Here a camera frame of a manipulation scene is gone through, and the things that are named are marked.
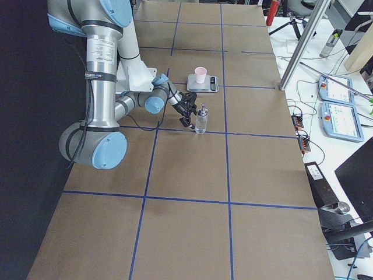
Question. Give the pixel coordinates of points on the silver electronic kitchen scale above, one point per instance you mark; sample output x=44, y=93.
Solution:
x=210, y=85

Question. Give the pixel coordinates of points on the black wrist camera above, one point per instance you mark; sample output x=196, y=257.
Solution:
x=189, y=99

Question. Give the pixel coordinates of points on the lower blue teach pendant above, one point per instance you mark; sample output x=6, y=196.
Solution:
x=341, y=121

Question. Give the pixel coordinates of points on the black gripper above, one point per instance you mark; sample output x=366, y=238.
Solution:
x=180, y=108

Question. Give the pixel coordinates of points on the metal reacher grabber tool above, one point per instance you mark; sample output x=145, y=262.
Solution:
x=336, y=81

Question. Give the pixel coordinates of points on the clear water bottle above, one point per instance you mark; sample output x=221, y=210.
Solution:
x=331, y=42

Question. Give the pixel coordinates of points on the pink plastic cup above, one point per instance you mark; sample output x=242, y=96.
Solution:
x=200, y=74

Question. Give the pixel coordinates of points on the black tripod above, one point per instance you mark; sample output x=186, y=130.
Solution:
x=293, y=20

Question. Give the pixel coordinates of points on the red cylinder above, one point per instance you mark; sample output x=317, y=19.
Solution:
x=272, y=12

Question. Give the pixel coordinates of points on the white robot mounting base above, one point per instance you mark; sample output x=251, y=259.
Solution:
x=132, y=73

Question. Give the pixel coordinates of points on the aluminium frame post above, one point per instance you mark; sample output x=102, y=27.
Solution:
x=315, y=16

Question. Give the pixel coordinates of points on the upper blue teach pendant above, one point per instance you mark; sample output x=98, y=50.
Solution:
x=331, y=91

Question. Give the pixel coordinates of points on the clear glass sauce bottle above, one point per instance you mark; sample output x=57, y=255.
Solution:
x=201, y=119

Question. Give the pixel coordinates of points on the black orange power strip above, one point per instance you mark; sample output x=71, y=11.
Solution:
x=302, y=136

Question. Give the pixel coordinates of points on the blue teach pendant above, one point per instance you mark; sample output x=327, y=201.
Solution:
x=331, y=91
x=341, y=121

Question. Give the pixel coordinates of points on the brown paper table cover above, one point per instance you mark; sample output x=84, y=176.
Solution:
x=232, y=203

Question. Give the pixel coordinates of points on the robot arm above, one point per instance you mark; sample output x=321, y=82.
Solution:
x=96, y=140

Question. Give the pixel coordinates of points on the black monitor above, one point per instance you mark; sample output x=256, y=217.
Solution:
x=355, y=178

